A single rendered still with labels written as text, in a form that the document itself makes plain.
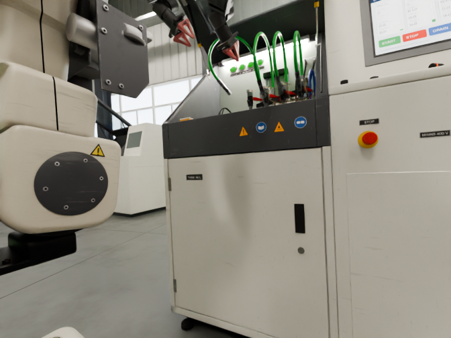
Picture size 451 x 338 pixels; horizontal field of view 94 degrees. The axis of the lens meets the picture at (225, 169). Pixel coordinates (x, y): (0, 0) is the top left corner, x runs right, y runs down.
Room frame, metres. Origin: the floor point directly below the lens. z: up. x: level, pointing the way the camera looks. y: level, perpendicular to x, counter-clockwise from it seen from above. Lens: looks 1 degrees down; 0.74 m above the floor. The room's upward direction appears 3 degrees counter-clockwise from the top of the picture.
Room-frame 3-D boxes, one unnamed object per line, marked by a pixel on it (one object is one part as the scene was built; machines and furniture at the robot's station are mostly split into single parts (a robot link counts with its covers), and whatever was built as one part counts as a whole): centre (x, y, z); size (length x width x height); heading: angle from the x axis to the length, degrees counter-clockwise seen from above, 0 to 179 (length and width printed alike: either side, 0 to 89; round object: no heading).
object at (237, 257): (0.84, -0.03, 0.44); 0.65 x 0.02 x 0.68; 64
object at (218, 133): (0.85, -0.04, 0.87); 0.62 x 0.04 x 0.16; 64
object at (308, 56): (1.20, -0.47, 1.20); 0.13 x 0.03 x 0.31; 64
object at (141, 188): (3.91, 1.88, 1.00); 1.30 x 1.09 x 1.99; 56
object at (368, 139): (0.62, -0.42, 0.80); 0.05 x 0.04 x 0.05; 64
